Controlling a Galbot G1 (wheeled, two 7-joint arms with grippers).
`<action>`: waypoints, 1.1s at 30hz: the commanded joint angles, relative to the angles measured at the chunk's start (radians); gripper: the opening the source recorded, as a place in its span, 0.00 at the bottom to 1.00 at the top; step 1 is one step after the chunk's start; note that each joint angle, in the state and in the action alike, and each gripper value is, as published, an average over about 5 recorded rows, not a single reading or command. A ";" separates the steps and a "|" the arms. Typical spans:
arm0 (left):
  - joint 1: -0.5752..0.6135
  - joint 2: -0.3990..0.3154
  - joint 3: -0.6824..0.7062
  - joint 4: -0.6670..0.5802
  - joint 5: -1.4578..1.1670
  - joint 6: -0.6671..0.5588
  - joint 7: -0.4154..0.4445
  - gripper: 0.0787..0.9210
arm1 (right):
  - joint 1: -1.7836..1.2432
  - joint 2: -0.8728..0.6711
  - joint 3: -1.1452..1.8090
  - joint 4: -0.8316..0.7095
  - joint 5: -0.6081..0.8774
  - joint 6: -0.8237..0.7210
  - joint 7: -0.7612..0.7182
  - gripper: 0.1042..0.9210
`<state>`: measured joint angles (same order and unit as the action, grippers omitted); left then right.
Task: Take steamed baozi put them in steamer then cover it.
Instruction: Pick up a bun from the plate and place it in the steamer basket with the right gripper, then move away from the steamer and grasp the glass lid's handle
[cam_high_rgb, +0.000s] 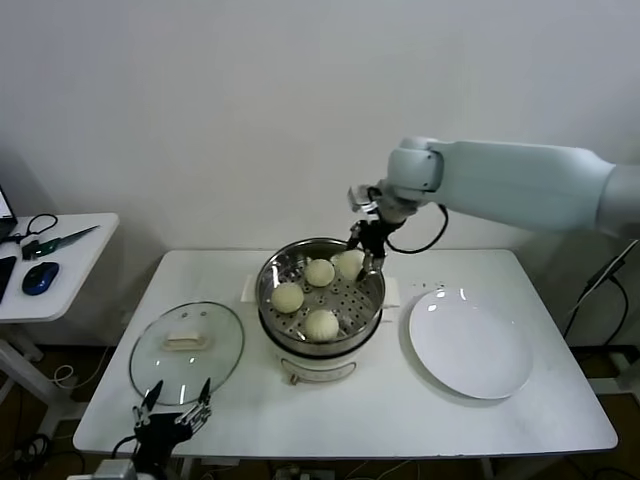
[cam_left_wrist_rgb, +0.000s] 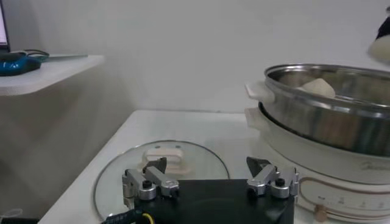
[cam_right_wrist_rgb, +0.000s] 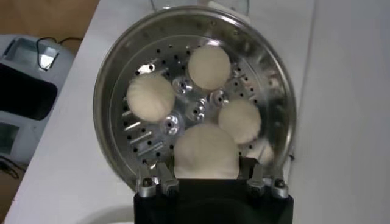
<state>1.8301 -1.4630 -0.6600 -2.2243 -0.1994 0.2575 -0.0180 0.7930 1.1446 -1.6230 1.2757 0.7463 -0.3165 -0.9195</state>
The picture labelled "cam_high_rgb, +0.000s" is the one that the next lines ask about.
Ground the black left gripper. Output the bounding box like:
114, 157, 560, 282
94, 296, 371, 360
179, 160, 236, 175
132, 378, 214, 480

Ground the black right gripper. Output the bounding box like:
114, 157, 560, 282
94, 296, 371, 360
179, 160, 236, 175
347, 217, 401, 282

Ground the white steamed baozi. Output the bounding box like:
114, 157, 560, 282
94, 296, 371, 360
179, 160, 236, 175
304, 258, 335, 287
332, 249, 367, 279
271, 283, 305, 315
303, 309, 340, 342

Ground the round glass pot lid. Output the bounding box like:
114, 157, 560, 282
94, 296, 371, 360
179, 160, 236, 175
129, 300, 246, 406

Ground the perforated steel steamer basket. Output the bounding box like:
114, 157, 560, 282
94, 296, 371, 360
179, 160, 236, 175
241, 238, 402, 351

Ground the white electric cooker base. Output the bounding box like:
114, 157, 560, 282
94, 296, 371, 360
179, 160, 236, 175
257, 299, 396, 387

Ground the large white plate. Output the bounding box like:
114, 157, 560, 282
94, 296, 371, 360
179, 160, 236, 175
407, 287, 534, 400

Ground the small white side table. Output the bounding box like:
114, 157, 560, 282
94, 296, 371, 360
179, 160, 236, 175
0, 213, 121, 441

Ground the blue computer mouse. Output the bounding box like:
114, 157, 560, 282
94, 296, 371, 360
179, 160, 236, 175
21, 261, 61, 297

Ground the black phone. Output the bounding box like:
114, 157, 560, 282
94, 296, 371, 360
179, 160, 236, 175
0, 256, 18, 305

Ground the open laptop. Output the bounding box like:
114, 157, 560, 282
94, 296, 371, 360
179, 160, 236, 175
0, 183, 19, 241

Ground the white table base bar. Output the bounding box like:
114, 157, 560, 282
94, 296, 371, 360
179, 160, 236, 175
610, 352, 640, 374

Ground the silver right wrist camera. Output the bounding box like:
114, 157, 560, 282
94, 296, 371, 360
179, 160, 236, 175
348, 183, 385, 220

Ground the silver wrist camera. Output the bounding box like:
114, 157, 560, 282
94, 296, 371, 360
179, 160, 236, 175
94, 459, 136, 480
348, 183, 385, 220

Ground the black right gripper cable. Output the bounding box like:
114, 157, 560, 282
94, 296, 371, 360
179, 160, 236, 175
384, 203, 449, 254

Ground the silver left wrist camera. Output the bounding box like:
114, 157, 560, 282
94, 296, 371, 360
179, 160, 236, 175
94, 459, 136, 480

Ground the black floor cable bundle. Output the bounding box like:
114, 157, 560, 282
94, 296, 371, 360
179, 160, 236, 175
0, 433, 56, 476

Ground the black looped cable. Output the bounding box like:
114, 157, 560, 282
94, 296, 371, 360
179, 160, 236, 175
0, 214, 57, 247

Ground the black hanging power cable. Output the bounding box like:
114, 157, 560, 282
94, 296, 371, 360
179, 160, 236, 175
563, 239, 640, 341

